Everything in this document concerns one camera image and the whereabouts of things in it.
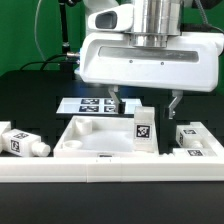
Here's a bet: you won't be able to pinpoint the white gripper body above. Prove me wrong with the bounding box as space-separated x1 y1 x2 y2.
80 32 224 92

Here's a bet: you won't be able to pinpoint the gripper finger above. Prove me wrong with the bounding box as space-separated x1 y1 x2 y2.
164 90 183 120
108 86 126 114

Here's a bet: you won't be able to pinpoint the white square tabletop tray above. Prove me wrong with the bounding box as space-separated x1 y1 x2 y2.
53 116 159 158

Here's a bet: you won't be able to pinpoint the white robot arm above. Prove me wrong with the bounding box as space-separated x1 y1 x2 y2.
79 0 224 118

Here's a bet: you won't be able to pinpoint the white U-shaped fence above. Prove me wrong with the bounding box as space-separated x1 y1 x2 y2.
0 121 224 184

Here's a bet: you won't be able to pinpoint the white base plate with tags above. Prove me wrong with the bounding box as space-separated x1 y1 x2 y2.
56 97 143 116

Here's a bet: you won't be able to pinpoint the black camera pole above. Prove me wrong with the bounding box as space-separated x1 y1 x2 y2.
58 0 73 73

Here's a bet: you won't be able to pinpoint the black cables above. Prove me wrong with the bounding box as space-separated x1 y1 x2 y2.
19 53 81 72

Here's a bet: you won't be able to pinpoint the white thin cable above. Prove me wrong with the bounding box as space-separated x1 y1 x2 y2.
34 0 48 63

